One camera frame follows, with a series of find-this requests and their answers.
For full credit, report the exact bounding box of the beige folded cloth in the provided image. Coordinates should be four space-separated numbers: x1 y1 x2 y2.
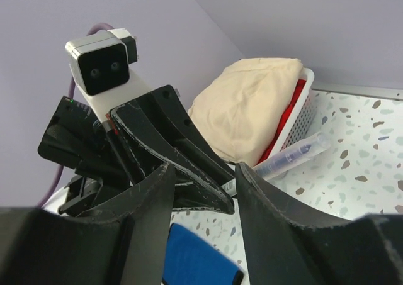
188 58 303 166

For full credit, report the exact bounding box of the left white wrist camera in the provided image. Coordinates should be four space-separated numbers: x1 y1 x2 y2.
65 28 152 123

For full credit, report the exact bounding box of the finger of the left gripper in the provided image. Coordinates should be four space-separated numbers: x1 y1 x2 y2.
110 102 235 215
147 85 234 184

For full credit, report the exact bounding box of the thin metal craft knife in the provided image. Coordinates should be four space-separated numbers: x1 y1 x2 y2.
220 132 331 193

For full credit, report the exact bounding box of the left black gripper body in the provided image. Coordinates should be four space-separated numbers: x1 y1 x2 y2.
105 108 164 184

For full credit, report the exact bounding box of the red item in basket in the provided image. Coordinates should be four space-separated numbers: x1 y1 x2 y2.
258 79 306 163

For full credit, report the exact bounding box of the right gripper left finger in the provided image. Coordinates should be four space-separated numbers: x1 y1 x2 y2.
1 164 175 284

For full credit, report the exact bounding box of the white plastic basket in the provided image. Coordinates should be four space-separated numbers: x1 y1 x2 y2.
268 67 317 158

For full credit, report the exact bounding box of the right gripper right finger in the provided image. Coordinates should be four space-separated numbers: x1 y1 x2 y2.
235 163 402 284

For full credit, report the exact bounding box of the blue fabric pouch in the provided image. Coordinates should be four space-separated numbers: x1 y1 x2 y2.
162 223 244 285

